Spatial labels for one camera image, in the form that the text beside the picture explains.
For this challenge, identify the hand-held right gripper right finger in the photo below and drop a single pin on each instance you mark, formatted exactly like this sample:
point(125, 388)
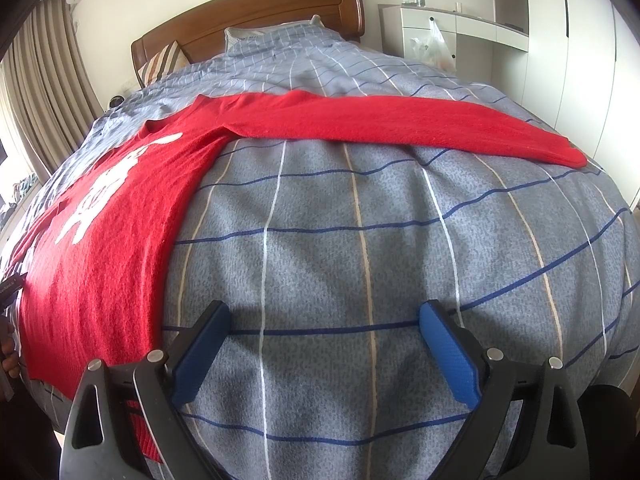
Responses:
point(450, 360)

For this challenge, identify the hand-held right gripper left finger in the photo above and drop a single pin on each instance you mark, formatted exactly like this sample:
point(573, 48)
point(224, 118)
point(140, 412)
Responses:
point(200, 355)

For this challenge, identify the red knit sweater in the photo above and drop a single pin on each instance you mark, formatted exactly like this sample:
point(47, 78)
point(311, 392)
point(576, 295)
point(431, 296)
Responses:
point(100, 260)

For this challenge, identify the person's left hand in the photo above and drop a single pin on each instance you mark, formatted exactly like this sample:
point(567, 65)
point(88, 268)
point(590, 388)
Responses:
point(9, 350)

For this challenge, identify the grey plaid blanket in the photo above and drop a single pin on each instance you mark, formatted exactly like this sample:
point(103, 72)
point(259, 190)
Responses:
point(350, 260)

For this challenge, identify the beige curtain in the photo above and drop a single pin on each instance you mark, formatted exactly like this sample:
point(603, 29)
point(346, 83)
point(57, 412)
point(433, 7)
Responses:
point(45, 70)

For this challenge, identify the striped pillow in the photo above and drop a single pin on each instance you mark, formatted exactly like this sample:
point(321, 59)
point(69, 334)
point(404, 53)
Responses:
point(162, 62)

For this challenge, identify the clear plastic bag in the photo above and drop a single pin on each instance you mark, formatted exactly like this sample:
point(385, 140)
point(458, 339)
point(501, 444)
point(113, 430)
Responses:
point(435, 45)

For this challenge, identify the grey plaid pillow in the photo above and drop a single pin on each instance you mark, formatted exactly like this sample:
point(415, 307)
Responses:
point(250, 35)

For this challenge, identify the white wardrobe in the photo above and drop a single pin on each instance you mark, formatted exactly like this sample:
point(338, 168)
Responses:
point(575, 60)

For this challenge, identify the white cabinet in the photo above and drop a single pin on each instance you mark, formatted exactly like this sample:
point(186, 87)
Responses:
point(475, 27)

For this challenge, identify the wooden headboard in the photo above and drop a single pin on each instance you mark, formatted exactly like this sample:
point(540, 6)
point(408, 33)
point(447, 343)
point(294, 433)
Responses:
point(275, 5)

